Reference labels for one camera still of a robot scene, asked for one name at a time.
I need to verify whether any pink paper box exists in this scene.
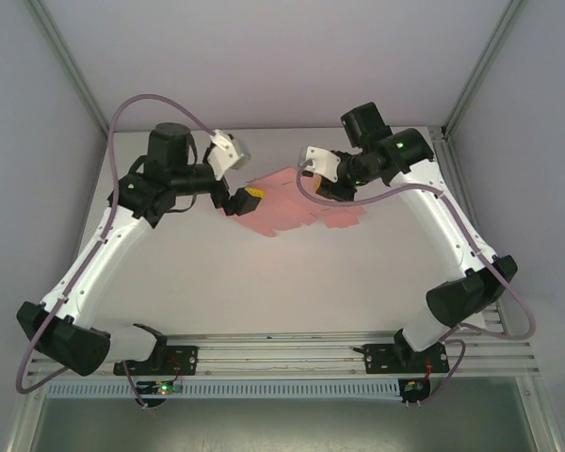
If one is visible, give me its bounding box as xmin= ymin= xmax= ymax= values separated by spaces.
xmin=228 ymin=167 xmax=371 ymax=241

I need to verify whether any small circuit board green light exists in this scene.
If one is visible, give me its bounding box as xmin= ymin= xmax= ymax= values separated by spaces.
xmin=138 ymin=380 xmax=183 ymax=396

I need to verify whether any thin black cable loop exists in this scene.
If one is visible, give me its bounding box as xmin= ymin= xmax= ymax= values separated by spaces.
xmin=172 ymin=191 xmax=200 ymax=214

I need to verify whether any aluminium frame post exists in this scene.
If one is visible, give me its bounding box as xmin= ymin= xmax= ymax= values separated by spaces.
xmin=442 ymin=0 xmax=531 ymax=140
xmin=517 ymin=376 xmax=565 ymax=452
xmin=26 ymin=0 xmax=110 ymax=138
xmin=2 ymin=376 xmax=48 ymax=452

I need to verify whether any aluminium mounting rail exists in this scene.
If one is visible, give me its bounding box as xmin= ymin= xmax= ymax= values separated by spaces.
xmin=27 ymin=331 xmax=542 ymax=378

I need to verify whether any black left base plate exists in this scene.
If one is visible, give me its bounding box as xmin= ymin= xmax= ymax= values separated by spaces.
xmin=112 ymin=345 xmax=200 ymax=378

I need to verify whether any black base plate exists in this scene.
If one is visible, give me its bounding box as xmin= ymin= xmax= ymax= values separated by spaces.
xmin=364 ymin=343 xmax=451 ymax=376
xmin=112 ymin=345 xmax=200 ymax=378

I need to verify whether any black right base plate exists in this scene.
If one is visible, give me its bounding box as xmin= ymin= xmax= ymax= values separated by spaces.
xmin=364 ymin=343 xmax=451 ymax=376

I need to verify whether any white slotted cable duct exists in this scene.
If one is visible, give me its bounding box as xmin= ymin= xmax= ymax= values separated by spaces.
xmin=44 ymin=379 xmax=401 ymax=400

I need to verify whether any short purple base cable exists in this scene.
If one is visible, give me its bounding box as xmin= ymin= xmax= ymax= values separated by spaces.
xmin=421 ymin=338 xmax=468 ymax=410
xmin=121 ymin=358 xmax=151 ymax=412

